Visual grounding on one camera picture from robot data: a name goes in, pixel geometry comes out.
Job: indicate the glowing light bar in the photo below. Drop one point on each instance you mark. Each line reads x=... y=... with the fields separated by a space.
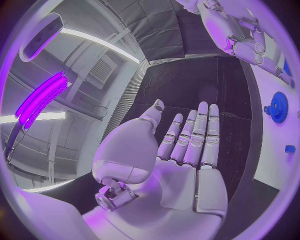
x=39 y=99

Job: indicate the blue gear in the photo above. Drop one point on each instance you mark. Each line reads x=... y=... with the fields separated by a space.
x=279 y=107

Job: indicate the blue block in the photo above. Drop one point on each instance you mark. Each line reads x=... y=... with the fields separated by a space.
x=290 y=149

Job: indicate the grey oblong camera device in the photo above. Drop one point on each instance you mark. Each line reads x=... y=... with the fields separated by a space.
x=41 y=38

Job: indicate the blue plug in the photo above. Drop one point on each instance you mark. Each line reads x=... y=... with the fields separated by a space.
x=287 y=67

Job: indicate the white task board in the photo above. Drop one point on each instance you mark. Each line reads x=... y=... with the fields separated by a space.
x=269 y=135

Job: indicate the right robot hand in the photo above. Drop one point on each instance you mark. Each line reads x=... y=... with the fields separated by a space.
x=216 y=28

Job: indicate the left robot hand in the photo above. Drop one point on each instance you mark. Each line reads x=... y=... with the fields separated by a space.
x=173 y=187

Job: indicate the blue peg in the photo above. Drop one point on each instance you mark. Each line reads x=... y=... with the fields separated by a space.
x=267 y=109

